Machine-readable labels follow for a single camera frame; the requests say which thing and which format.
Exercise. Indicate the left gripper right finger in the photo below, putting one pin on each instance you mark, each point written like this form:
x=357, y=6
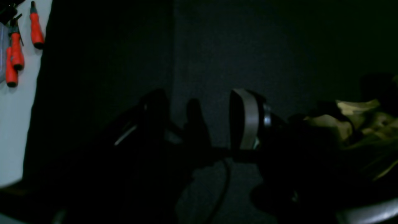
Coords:
x=300, y=188

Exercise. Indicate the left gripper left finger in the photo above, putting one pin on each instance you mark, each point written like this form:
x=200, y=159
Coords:
x=119, y=178

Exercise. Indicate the camouflage t-shirt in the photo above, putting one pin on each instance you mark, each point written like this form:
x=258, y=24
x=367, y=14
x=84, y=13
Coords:
x=359, y=139

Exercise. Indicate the black table cloth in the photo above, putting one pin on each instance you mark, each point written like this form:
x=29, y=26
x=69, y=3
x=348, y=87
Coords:
x=102, y=56

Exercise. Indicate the orange black clamp far left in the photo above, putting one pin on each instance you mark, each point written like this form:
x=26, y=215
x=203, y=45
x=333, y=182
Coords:
x=15, y=61

